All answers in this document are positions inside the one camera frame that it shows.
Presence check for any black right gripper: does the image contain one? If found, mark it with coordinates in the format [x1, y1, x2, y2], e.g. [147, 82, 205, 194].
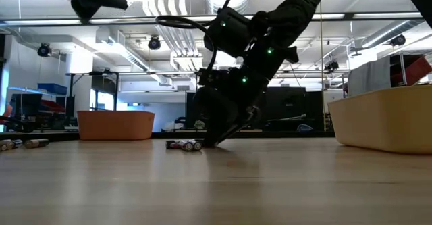
[194, 82, 263, 147]

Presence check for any yellow plastic bin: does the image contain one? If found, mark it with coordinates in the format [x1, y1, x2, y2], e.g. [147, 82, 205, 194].
[327, 84, 432, 155]

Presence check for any black partition screen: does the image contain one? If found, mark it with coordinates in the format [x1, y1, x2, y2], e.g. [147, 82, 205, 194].
[185, 86, 323, 131]

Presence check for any black ceiling spotlight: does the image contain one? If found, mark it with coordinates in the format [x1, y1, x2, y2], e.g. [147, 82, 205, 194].
[147, 35, 162, 51]
[36, 42, 52, 57]
[390, 34, 407, 47]

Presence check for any orange plastic bin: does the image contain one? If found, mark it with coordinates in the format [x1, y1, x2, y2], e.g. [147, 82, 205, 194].
[76, 110, 156, 141]

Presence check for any grey covered box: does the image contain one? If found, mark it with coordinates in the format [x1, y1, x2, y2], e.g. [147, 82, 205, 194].
[347, 56, 392, 97]

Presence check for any black overhead crossbar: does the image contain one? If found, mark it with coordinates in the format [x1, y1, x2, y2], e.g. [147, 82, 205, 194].
[0, 12, 423, 26]

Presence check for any blue storage bin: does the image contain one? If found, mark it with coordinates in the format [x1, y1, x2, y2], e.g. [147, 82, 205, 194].
[37, 82, 68, 95]

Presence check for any black copper AA battery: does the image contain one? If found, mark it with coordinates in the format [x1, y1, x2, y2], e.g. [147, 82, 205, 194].
[23, 138, 50, 149]

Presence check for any red storage crate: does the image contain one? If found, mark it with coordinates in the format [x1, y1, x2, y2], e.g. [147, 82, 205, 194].
[391, 54, 432, 86]

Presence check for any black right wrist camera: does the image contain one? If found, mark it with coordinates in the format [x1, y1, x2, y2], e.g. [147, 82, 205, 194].
[197, 68, 220, 87]

